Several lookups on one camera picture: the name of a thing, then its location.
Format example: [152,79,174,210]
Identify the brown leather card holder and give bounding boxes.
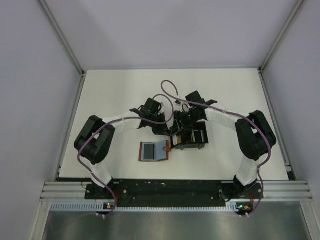
[138,140,172,163]

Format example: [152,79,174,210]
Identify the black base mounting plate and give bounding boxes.
[84,179,262,208]

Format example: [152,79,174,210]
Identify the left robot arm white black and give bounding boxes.
[74,98,174,199]

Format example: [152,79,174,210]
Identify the purple cable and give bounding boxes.
[160,79,272,218]
[76,93,175,218]

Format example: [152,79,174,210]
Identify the aluminium front rail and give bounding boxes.
[40,180,313,202]

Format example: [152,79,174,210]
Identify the aluminium frame post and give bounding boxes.
[36,0,85,76]
[258,0,306,74]

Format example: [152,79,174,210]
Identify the left aluminium frame post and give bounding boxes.
[36,0,85,76]

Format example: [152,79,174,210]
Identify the credit cards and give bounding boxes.
[172,131,196,145]

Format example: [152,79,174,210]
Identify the grey slotted cable duct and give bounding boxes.
[50,201,249,213]

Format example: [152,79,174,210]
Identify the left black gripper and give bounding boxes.
[148,112,171,137]

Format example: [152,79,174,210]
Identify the black card rack box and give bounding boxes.
[170,121,209,151]

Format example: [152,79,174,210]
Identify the right aluminium frame post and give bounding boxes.
[258,0,306,74]

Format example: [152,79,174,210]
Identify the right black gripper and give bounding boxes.
[171,108,199,137]

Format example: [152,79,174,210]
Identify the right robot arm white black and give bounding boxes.
[170,91,277,198]

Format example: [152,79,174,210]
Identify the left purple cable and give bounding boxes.
[76,93,175,218]

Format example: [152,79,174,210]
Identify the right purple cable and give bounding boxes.
[160,79,272,218]

